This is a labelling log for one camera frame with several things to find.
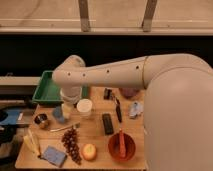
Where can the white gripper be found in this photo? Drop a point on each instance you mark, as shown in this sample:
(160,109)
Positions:
(71,95)

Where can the silver metal fork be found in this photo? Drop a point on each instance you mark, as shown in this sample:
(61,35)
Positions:
(77,125)

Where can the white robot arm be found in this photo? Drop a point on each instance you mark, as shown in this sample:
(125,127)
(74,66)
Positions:
(178,104)

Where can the blue plastic cup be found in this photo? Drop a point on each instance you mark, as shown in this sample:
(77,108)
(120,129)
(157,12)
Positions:
(58,114)

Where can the white paper cup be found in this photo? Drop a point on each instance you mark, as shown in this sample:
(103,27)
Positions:
(84,107)

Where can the small metal cup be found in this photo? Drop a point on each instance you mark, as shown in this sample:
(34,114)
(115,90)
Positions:
(42,121)

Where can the green plastic tray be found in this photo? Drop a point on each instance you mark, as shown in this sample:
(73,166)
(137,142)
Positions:
(48,93)

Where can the bunch of dark grapes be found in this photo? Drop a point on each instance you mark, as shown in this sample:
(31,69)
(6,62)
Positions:
(69,140)

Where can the black remote control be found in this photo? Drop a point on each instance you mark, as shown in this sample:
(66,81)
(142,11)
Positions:
(107,122)

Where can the small black box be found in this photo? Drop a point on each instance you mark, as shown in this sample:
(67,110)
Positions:
(107,94)

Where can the yellow apple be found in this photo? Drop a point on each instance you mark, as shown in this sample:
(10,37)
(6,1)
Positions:
(89,152)

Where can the blue sponge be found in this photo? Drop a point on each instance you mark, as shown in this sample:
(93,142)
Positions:
(54,156)

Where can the yellow banana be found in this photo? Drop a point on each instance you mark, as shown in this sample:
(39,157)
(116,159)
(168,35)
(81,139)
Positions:
(32,142)

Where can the red bowl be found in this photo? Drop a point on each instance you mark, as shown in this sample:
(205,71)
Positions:
(113,147)

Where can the blue object left of table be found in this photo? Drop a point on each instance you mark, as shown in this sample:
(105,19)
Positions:
(10,116)

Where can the purple bowl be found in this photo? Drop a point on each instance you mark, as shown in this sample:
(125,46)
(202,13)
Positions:
(129,92)

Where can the orange carrot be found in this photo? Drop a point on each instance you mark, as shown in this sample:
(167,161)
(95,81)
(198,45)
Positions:
(122,147)

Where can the crumpled blue cloth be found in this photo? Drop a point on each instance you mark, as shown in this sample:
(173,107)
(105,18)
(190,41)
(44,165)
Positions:
(136,109)

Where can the black handled knife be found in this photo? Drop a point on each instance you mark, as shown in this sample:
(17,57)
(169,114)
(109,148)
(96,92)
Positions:
(118,110)

